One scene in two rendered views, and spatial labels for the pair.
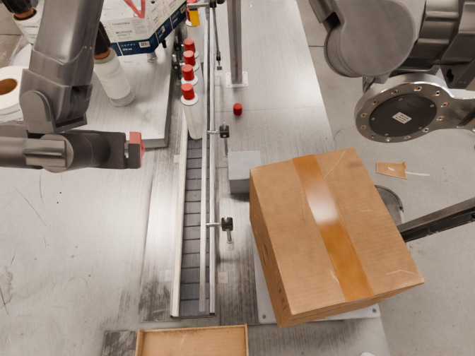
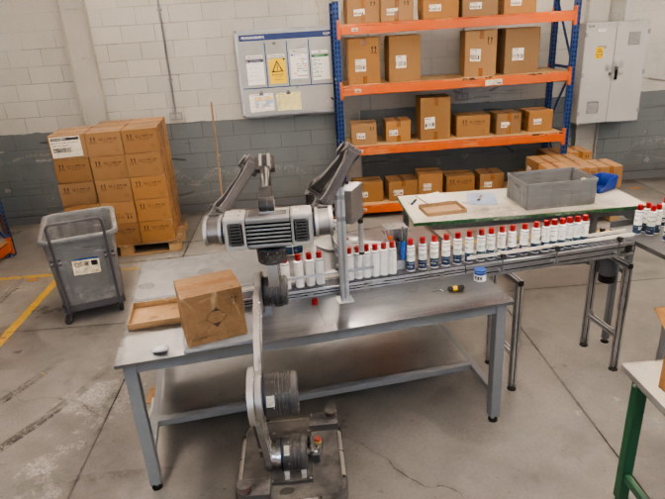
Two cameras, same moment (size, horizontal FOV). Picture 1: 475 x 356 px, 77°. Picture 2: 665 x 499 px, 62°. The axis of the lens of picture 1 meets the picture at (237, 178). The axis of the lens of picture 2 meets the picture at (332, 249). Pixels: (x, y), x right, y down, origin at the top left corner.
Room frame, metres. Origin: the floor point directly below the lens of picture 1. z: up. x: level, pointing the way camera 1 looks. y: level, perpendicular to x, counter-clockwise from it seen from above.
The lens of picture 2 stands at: (0.36, -2.80, 2.29)
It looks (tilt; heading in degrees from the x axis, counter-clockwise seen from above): 22 degrees down; 79
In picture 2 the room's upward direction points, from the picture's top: 4 degrees counter-clockwise
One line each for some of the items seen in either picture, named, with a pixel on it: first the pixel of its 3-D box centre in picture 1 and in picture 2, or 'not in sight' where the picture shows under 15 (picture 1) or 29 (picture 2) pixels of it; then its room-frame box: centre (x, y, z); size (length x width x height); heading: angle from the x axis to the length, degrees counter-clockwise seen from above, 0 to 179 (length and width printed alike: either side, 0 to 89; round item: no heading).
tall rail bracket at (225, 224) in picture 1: (220, 231); not in sight; (0.29, 0.05, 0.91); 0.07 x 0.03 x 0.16; 90
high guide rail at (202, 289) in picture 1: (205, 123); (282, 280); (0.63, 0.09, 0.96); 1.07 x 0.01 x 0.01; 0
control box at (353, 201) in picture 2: not in sight; (348, 202); (1.03, 0.04, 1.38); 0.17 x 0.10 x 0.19; 55
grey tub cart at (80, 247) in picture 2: not in sight; (85, 256); (-0.90, 2.21, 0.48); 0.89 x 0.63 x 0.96; 100
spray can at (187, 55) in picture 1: (194, 80); (309, 268); (0.80, 0.12, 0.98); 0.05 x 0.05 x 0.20
